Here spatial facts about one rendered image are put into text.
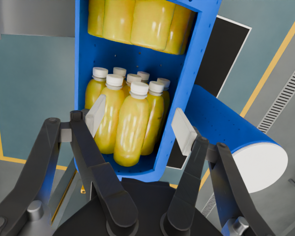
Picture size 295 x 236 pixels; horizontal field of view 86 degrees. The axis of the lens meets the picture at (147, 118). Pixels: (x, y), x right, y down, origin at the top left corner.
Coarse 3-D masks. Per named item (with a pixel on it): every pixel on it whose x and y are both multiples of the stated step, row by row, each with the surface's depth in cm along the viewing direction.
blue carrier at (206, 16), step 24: (168, 0) 23; (192, 0) 23; (216, 0) 26; (96, 48) 43; (120, 48) 48; (144, 48) 50; (192, 48) 27; (168, 72) 49; (192, 72) 31; (168, 120) 34; (168, 144) 38; (120, 168) 45; (144, 168) 47
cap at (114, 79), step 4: (108, 76) 36; (112, 76) 36; (116, 76) 37; (120, 76) 38; (108, 80) 36; (112, 80) 36; (116, 80) 36; (120, 80) 36; (112, 84) 36; (116, 84) 36; (120, 84) 37
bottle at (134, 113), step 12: (132, 96) 34; (144, 96) 34; (120, 108) 36; (132, 108) 34; (144, 108) 34; (120, 120) 36; (132, 120) 34; (144, 120) 35; (120, 132) 37; (132, 132) 36; (144, 132) 38; (120, 144) 38; (132, 144) 37; (120, 156) 39; (132, 156) 39
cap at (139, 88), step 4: (132, 84) 33; (136, 84) 33; (140, 84) 34; (144, 84) 35; (132, 88) 34; (136, 88) 33; (140, 88) 33; (144, 88) 33; (136, 92) 33; (140, 92) 33; (144, 92) 34
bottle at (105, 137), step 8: (104, 88) 37; (112, 88) 37; (120, 88) 39; (112, 96) 36; (120, 96) 37; (112, 104) 37; (120, 104) 38; (104, 112) 38; (112, 112) 38; (104, 120) 38; (112, 120) 39; (104, 128) 39; (112, 128) 40; (96, 136) 42; (104, 136) 40; (112, 136) 41; (96, 144) 42; (104, 144) 41; (112, 144) 42; (104, 152) 42; (112, 152) 43
